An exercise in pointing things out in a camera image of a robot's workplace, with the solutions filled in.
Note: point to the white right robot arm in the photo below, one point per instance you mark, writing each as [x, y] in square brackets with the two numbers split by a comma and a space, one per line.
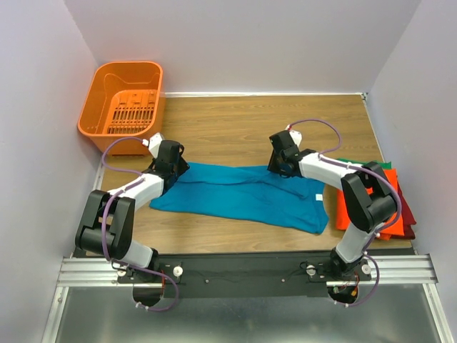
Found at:
[370, 199]

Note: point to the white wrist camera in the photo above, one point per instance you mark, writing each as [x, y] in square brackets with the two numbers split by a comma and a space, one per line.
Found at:
[295, 135]
[153, 144]

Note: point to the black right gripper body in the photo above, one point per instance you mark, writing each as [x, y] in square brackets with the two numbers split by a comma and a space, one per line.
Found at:
[275, 164]

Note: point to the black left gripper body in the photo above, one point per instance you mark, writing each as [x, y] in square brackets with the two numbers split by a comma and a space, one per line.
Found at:
[180, 168]

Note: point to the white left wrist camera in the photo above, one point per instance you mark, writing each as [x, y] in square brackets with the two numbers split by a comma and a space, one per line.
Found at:
[153, 144]

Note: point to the black mounting base plate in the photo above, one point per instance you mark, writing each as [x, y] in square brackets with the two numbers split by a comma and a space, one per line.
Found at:
[242, 275]

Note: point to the orange plastic basket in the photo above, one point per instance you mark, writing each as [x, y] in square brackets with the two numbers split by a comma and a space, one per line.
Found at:
[126, 98]

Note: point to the dark red folded t-shirt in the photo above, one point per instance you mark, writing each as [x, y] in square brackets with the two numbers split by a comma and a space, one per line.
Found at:
[408, 218]

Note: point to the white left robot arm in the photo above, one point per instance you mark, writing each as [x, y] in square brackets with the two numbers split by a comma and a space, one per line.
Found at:
[107, 222]

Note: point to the blue t-shirt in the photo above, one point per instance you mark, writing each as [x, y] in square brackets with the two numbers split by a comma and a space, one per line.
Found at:
[249, 193]

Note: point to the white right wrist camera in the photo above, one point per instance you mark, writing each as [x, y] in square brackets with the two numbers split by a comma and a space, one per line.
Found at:
[295, 135]

